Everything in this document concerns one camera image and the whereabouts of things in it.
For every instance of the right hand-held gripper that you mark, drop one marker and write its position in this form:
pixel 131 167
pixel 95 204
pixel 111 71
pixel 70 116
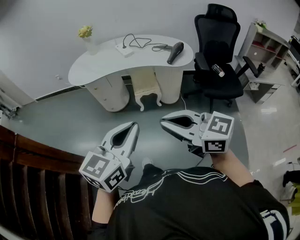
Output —
pixel 218 126

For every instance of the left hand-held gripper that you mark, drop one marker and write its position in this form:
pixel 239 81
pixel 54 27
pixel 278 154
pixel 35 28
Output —
pixel 100 166

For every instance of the white power strip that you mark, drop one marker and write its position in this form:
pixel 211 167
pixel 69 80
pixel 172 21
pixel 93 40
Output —
pixel 125 52

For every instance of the black power plug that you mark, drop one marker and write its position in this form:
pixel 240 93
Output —
pixel 124 47

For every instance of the person's left forearm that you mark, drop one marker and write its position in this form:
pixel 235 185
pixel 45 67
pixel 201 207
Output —
pixel 104 206

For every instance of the person's right forearm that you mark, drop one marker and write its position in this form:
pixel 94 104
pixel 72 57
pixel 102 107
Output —
pixel 234 168

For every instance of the black hair dryer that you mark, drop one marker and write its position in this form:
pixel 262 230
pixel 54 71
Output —
pixel 174 52

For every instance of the person's grey shoe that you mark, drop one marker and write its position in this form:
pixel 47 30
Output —
pixel 147 161

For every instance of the person's black trouser leg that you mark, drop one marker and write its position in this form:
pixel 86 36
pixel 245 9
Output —
pixel 152 171

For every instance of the cream upholstered stool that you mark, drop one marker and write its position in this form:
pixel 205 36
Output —
pixel 144 82

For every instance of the clear bottle with white cap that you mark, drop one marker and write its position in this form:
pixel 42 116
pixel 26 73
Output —
pixel 218 70

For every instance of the person's black printed shirt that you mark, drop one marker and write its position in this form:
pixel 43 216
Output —
pixel 187 206

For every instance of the grey desk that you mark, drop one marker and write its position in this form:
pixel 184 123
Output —
pixel 264 83

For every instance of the black water bottle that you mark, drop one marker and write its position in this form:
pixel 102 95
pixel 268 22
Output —
pixel 262 68

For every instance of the black office chair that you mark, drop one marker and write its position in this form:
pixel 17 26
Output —
pixel 215 30

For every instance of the grey cubby shelf unit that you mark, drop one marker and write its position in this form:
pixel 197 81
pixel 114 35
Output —
pixel 267 47

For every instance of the white desk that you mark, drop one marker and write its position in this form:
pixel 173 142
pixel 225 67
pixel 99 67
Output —
pixel 295 77

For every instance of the small potted plant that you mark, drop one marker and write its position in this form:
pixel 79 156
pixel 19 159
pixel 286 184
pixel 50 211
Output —
pixel 260 24

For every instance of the black computer monitor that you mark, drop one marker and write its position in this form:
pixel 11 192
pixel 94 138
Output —
pixel 295 51

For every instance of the yellow-green chair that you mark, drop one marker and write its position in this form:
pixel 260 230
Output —
pixel 295 199

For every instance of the white fluted pedestal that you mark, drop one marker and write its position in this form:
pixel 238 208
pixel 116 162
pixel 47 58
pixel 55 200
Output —
pixel 170 84

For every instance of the white drawer pedestal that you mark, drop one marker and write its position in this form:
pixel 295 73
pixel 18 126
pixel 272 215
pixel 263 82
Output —
pixel 105 93

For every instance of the dark wooden slatted frame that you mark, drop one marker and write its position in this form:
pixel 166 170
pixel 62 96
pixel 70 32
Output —
pixel 42 187

